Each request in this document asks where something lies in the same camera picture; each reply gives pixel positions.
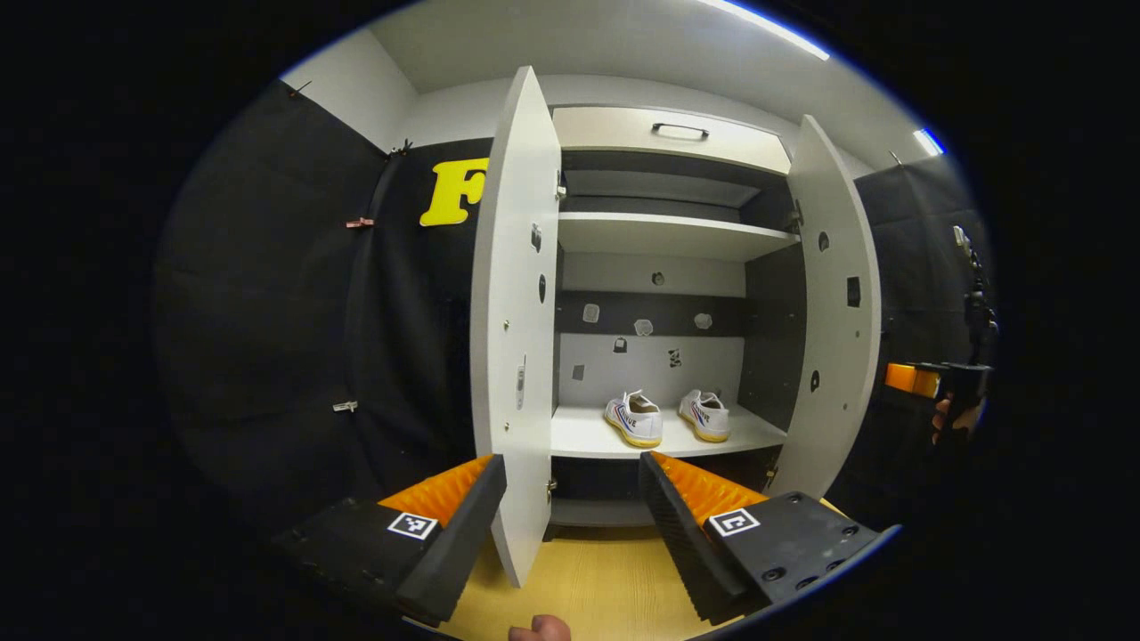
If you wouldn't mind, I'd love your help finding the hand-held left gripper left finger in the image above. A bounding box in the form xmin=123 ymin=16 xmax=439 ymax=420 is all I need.
xmin=272 ymin=454 xmax=509 ymax=627

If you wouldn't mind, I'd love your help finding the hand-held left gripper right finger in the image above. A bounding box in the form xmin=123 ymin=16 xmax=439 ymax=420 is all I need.
xmin=639 ymin=450 xmax=900 ymax=626

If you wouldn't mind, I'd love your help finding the white cabinet door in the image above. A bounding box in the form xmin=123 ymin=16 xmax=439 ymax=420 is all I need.
xmin=469 ymin=65 xmax=562 ymax=588
xmin=768 ymin=114 xmax=883 ymax=499

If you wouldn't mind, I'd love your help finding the white shoe cabinet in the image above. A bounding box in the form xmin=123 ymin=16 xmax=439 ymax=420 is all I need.
xmin=543 ymin=105 xmax=807 ymax=540

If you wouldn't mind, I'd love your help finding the white canvas shoe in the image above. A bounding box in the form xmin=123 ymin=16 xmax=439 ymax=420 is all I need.
xmin=604 ymin=389 xmax=664 ymax=449
xmin=679 ymin=389 xmax=731 ymax=443

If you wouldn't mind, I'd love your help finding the black backdrop cloth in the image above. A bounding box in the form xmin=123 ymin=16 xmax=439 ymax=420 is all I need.
xmin=828 ymin=151 xmax=1003 ymax=526
xmin=156 ymin=78 xmax=495 ymax=535

